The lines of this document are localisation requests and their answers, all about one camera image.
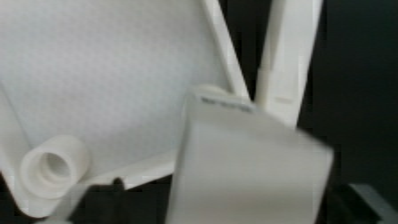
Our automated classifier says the white desk tabletop tray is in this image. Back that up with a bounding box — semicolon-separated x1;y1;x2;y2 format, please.
0;0;249;218

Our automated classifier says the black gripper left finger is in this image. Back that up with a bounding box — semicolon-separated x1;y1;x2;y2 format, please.
41;176;130;224

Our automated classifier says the white desk leg diagonal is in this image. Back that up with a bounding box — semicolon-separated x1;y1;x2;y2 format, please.
165;86;334;224

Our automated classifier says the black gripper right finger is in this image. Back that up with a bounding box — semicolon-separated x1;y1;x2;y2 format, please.
330;183;398;224

